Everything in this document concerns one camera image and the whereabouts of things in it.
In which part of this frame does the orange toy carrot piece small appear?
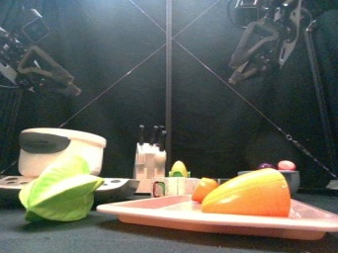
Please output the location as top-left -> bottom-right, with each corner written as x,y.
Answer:
190,177 -> 221,204

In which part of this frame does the green toy carrot top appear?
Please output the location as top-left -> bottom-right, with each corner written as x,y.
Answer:
18,155 -> 106,223

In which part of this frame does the orange toy carrot piece large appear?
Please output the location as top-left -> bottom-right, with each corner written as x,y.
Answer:
201,167 -> 293,217

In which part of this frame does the white toy pot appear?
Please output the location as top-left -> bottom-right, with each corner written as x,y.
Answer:
18,127 -> 109,179

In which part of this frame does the purple toy ball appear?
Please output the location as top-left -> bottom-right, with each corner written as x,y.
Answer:
258,162 -> 278,171

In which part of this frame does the pink toy ball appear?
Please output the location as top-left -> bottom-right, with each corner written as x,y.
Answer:
278,159 -> 297,172

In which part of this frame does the toy corn cob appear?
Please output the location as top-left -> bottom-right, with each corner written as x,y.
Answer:
169,160 -> 191,179

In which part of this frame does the grey toy bowl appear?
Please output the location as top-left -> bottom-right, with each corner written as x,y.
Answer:
237,169 -> 301,196

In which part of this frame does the white toy knife block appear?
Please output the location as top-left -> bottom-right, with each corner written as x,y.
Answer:
133,124 -> 170,194

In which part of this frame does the white toy cup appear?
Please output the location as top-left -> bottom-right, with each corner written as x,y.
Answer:
151,177 -> 202,198

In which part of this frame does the grey toy stove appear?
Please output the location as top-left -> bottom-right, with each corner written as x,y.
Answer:
0,175 -> 142,205

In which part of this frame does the pink plastic tray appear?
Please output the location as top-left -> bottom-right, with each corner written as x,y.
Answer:
95,194 -> 338,241

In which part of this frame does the vertical metal frame pole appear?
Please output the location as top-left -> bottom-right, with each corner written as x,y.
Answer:
165,0 -> 174,156

